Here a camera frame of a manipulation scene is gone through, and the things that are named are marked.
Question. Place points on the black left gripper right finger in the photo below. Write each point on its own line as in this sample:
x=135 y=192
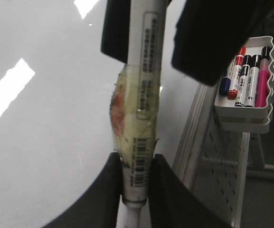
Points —
x=172 y=205

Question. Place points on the white perforated metal stand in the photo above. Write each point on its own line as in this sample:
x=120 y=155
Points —
x=234 y=179

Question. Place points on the red marker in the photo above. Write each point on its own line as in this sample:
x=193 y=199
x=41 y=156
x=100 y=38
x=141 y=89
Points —
x=233 y=89

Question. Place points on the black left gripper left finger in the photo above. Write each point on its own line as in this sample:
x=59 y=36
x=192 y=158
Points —
x=98 y=206

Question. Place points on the blue marker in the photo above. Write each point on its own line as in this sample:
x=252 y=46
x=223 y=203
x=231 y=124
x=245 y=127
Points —
x=224 y=85

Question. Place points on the red magnet taped to marker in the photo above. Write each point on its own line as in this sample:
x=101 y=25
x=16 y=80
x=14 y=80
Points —
x=116 y=111

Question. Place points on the white marker tray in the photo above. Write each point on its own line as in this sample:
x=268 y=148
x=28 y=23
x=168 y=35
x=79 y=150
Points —
x=248 y=119

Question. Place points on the white black whiteboard marker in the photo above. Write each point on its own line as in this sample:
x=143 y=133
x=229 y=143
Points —
x=141 y=102

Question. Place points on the pink marker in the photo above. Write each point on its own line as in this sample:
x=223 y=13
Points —
x=263 y=76

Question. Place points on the black marker in tray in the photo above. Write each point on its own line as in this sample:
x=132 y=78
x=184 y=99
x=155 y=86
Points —
x=242 y=87
x=252 y=81

